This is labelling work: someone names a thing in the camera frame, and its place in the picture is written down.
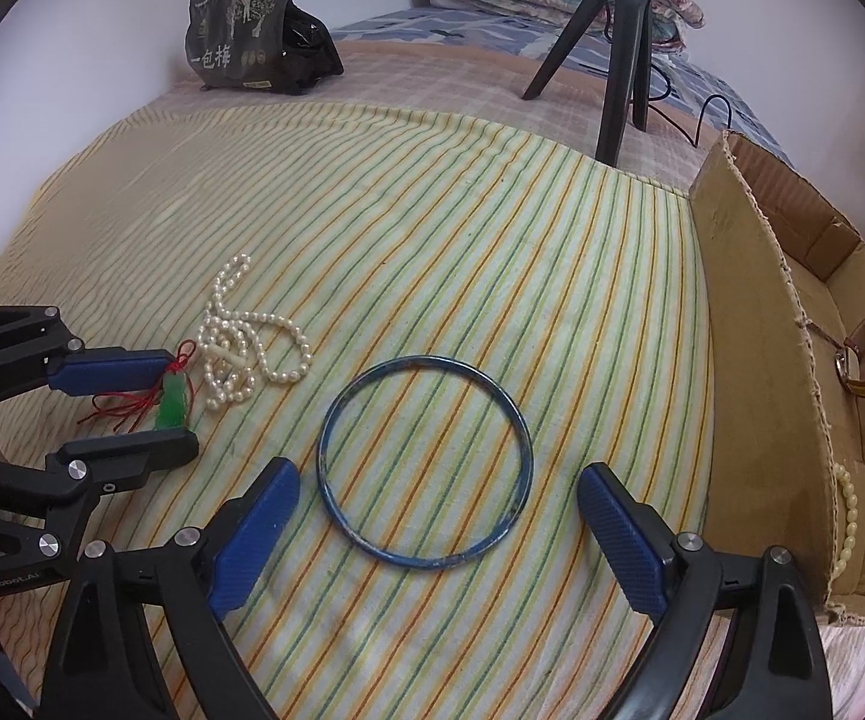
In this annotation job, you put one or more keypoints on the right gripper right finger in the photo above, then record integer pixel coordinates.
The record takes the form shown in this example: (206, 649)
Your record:
(634, 539)

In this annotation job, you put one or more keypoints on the black tripod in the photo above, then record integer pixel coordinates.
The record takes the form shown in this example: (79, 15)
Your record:
(628, 80)

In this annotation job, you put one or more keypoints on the green jade red-cord pendant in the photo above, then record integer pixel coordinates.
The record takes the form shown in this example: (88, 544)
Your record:
(171, 398)

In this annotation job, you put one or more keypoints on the striped yellow bed sheet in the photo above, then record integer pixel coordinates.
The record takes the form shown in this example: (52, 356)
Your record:
(446, 319)

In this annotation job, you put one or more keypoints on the black snack bag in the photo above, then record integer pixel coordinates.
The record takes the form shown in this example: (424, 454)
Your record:
(263, 45)

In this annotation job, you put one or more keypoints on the blue patterned mattress cover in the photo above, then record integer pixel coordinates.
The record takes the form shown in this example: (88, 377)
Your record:
(674, 80)

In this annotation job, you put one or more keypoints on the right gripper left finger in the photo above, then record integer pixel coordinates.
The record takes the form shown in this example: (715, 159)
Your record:
(245, 531)

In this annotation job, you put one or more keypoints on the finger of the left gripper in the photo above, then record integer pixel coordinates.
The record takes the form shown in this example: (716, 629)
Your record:
(108, 371)
(120, 463)

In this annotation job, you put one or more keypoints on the cardboard box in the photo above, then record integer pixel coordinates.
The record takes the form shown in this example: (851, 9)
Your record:
(785, 277)

